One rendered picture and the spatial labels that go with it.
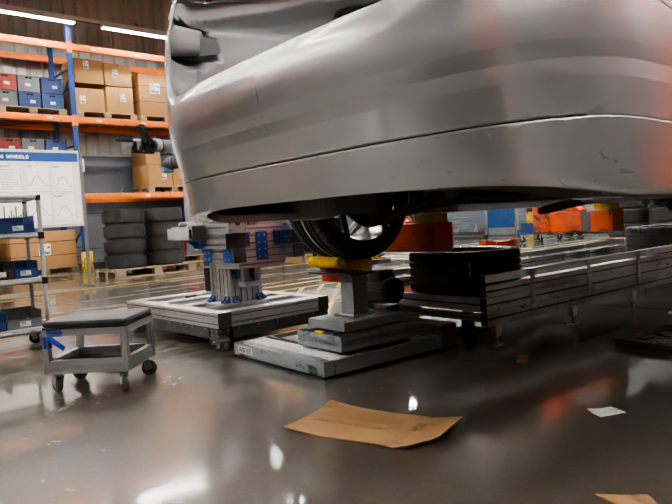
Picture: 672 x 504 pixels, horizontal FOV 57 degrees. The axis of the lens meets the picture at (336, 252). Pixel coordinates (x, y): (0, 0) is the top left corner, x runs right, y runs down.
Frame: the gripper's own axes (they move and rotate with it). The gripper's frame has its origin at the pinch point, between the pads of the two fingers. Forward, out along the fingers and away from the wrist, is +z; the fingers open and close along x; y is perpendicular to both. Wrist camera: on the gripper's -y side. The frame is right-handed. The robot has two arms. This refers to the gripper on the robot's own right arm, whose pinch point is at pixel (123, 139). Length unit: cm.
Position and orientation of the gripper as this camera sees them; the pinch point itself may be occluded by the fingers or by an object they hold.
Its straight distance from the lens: 364.4
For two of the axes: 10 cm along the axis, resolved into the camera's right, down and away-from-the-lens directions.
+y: -0.5, 9.9, 1.3
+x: -8.3, -1.2, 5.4
